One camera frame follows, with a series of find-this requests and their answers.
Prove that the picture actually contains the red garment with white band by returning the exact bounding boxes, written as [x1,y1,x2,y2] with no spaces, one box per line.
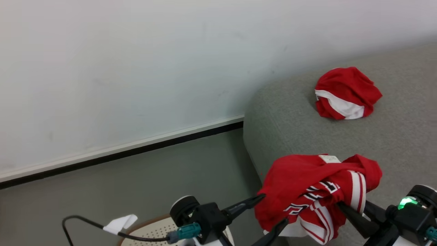
[314,67,383,120]

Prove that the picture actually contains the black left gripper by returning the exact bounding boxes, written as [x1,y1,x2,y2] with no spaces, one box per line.
[191,193,289,246]

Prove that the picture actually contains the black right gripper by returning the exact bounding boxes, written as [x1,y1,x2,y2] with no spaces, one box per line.
[336,196,437,246]

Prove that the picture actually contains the black and white baseboard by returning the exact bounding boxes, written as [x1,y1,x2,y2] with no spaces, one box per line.
[0,115,245,189]

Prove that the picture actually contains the red striped sports jersey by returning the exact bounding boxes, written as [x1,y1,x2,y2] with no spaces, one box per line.
[254,154,383,245]

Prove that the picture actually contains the beige perforated laundry basket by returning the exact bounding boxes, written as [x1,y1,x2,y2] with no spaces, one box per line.
[116,215,236,246]

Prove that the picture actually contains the white cable tag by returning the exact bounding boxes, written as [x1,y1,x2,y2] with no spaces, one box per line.
[102,214,138,235]

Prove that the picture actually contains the thin black cable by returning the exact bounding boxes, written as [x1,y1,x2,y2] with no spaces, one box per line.
[62,215,171,246]

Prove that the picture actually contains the grey fabric sofa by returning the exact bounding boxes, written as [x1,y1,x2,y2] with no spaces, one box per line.
[243,43,437,246]

